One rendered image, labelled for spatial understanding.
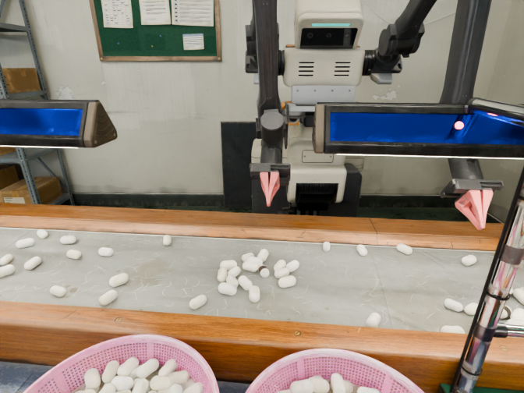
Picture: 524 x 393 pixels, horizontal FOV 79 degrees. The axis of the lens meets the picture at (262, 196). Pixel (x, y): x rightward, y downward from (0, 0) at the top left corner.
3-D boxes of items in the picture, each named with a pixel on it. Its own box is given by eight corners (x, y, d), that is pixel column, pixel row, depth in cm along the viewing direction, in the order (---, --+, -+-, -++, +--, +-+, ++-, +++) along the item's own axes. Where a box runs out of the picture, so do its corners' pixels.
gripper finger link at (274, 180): (277, 199, 73) (279, 164, 77) (246, 198, 73) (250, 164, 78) (278, 211, 79) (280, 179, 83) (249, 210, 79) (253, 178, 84)
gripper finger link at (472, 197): (517, 223, 61) (503, 182, 66) (478, 221, 62) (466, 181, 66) (496, 236, 67) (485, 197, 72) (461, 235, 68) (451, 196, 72)
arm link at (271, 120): (285, 121, 90) (256, 123, 90) (287, 90, 80) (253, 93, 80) (290, 156, 85) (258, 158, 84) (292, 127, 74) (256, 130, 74)
